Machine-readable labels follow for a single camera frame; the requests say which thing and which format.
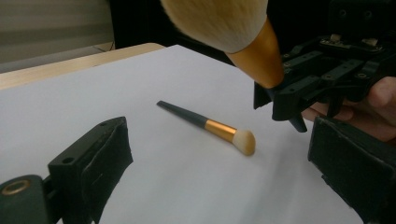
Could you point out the small slim makeup brush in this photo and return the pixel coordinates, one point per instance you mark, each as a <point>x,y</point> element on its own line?
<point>218,129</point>

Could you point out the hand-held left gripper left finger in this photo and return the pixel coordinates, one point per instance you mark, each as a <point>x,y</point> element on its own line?
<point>93,165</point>

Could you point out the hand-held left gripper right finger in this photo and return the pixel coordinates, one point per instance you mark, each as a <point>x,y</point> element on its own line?
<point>358,168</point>

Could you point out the large round makeup brush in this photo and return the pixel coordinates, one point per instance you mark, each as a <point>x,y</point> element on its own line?
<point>218,21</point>

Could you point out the white table mat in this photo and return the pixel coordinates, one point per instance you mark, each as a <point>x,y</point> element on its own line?
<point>186,186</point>

